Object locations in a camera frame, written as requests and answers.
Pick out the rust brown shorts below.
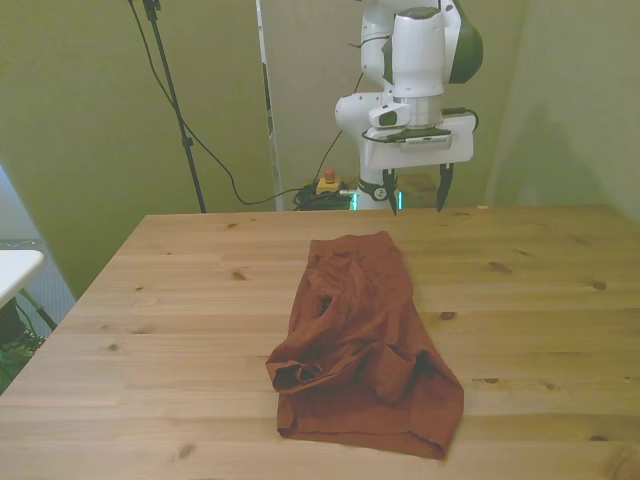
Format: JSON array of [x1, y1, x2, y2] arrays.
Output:
[[264, 230, 466, 461]]

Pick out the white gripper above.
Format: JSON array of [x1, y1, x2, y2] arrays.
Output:
[[362, 111, 476, 218]]

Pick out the yellow emergency stop button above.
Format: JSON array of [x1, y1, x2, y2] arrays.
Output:
[[315, 168, 343, 197]]

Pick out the black tripod camera cable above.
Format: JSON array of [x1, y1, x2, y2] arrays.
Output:
[[127, 0, 321, 207]]

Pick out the black cable bundle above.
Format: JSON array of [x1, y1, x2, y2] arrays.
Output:
[[291, 182, 357, 212]]

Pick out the black tripod stand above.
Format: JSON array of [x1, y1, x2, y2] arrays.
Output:
[[141, 0, 208, 215]]

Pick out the white side table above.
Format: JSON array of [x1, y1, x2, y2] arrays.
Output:
[[0, 249, 46, 309]]

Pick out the white door frame strip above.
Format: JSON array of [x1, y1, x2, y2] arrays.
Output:
[[254, 0, 285, 212]]

